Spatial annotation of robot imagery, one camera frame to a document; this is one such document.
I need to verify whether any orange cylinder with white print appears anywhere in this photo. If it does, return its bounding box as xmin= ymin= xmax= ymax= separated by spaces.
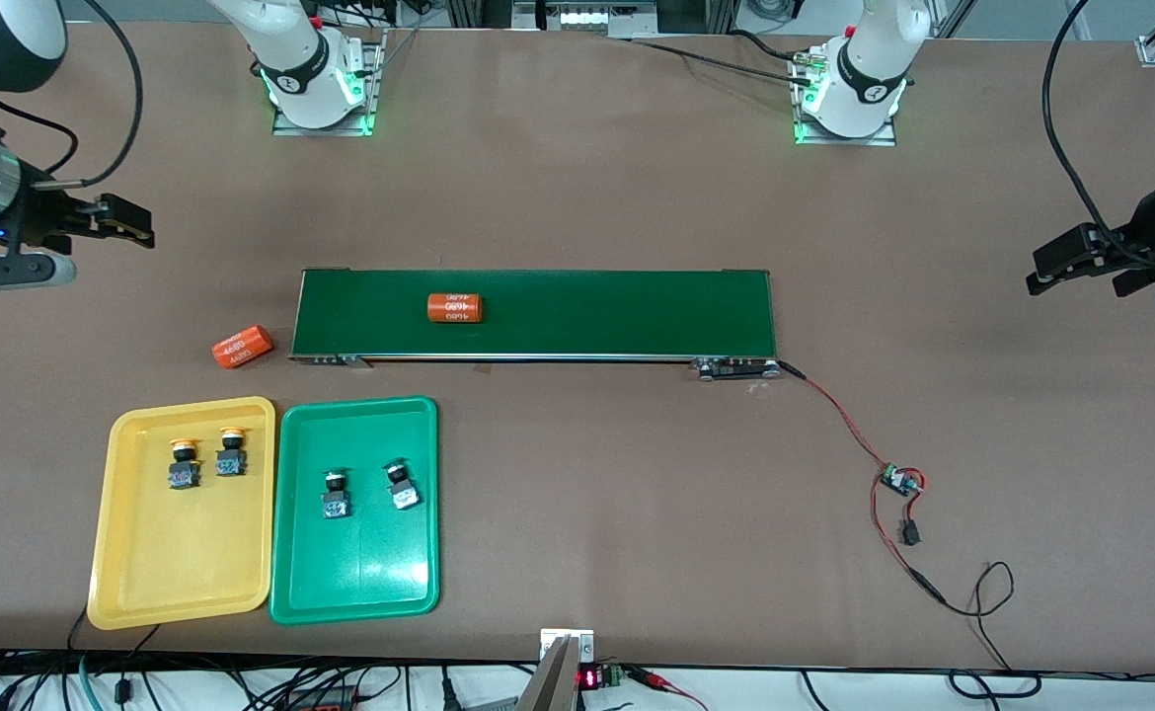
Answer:
xmin=426 ymin=292 xmax=484 ymax=325
xmin=212 ymin=324 xmax=275 ymax=371

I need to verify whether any yellow push button switch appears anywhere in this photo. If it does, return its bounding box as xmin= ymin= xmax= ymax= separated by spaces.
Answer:
xmin=167 ymin=436 xmax=203 ymax=492
xmin=215 ymin=426 xmax=250 ymax=479

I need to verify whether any green push button switch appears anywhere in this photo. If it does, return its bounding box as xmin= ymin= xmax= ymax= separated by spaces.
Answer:
xmin=321 ymin=468 xmax=353 ymax=521
xmin=382 ymin=458 xmax=421 ymax=512

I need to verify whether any yellow plastic tray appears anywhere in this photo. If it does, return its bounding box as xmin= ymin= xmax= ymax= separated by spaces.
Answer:
xmin=86 ymin=396 xmax=277 ymax=631

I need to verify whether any green conveyor belt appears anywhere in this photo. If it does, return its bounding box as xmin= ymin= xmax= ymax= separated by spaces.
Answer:
xmin=288 ymin=267 xmax=781 ymax=381

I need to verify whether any green plastic tray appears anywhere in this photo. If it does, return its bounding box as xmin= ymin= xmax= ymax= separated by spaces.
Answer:
xmin=269 ymin=395 xmax=440 ymax=626

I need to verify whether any red clip lead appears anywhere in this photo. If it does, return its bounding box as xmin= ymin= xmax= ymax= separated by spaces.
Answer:
xmin=627 ymin=667 xmax=709 ymax=711

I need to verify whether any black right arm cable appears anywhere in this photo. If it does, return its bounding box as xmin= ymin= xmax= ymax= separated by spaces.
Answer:
xmin=0 ymin=0 xmax=145 ymax=191

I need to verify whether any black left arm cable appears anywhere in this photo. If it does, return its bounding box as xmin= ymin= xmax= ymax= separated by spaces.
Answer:
xmin=1041 ymin=0 xmax=1155 ymax=270

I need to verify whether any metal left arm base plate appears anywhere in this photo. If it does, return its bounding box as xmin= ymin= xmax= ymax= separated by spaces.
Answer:
xmin=791 ymin=49 xmax=900 ymax=148

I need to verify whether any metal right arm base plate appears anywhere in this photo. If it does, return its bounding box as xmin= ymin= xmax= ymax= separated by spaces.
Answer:
xmin=271 ymin=28 xmax=388 ymax=137

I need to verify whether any thin black looped cable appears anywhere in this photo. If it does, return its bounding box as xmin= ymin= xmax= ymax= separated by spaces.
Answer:
xmin=908 ymin=561 xmax=1042 ymax=700

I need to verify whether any black cable to arm base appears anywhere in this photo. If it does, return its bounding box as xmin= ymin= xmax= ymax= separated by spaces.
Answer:
xmin=627 ymin=28 xmax=817 ymax=86

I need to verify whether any aluminium frame structure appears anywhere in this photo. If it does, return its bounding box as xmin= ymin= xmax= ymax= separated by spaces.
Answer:
xmin=444 ymin=0 xmax=741 ymax=40

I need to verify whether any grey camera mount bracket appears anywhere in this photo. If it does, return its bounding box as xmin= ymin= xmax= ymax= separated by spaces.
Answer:
xmin=516 ymin=628 xmax=596 ymax=711

